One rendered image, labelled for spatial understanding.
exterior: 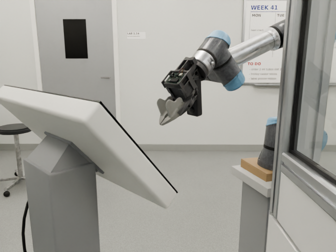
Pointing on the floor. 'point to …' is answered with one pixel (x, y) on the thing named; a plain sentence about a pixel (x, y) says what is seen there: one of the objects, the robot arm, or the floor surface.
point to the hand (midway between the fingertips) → (164, 123)
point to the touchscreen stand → (63, 208)
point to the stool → (6, 130)
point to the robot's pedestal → (253, 211)
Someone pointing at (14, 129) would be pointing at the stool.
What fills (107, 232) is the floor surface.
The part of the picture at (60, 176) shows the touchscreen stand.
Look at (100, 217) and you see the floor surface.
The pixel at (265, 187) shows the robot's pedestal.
